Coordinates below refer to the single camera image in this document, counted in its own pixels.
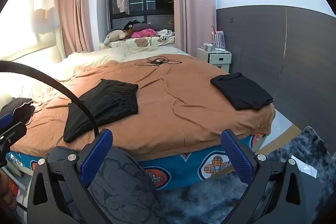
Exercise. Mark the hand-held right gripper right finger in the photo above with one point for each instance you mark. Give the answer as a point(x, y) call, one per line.
point(236, 158)

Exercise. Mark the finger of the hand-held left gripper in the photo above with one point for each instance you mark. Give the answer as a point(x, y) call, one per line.
point(5, 120)

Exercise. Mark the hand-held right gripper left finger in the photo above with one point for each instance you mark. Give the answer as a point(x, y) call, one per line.
point(95, 154)

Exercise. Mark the black pants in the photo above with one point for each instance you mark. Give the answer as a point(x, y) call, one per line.
point(105, 103)
point(241, 90)

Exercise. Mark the folded black pants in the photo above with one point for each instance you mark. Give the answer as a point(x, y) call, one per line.
point(241, 90)

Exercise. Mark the pile of dark clothes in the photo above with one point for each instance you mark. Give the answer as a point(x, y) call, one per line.
point(15, 107)

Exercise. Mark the person's grey printed trouser leg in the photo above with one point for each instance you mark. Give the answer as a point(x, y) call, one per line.
point(123, 182)

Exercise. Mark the flat cardboard sheet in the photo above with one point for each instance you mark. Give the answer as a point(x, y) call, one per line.
point(283, 137)

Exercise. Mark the teal printed bedsheet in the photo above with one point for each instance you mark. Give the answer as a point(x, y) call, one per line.
point(183, 169)

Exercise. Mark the blue-grey shag rug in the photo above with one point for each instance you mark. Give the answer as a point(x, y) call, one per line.
point(204, 203)

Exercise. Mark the white paper sheet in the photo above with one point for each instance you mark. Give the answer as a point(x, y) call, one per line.
point(308, 165)

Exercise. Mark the brown blanket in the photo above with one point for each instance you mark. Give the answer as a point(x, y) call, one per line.
point(178, 108)

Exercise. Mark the cream padded headboard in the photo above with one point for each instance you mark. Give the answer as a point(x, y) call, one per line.
point(39, 48)

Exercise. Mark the cream duvet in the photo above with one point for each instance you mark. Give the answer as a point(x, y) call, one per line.
point(105, 58)

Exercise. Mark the white nightstand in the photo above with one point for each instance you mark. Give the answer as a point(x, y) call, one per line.
point(218, 60)

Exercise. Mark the white power strip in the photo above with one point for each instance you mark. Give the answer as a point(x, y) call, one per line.
point(219, 50)

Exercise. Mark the beige plush bear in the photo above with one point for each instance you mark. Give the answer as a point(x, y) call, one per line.
point(114, 36)

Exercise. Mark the white striped box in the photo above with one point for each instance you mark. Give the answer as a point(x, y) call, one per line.
point(219, 39)

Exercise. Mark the bear-print cream pillow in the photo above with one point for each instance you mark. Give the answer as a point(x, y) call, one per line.
point(143, 43)

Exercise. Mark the pink plush toy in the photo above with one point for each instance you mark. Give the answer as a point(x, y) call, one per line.
point(141, 33)

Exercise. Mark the pink curtain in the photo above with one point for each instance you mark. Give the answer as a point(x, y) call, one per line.
point(194, 3)
point(76, 8)

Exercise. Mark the dark brown plush bear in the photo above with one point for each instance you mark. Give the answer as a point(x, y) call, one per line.
point(129, 26)

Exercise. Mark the grey-purple cushion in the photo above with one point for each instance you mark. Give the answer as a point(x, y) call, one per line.
point(144, 26)

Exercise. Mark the black-and-white spotted plush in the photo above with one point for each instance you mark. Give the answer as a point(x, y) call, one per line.
point(165, 35)

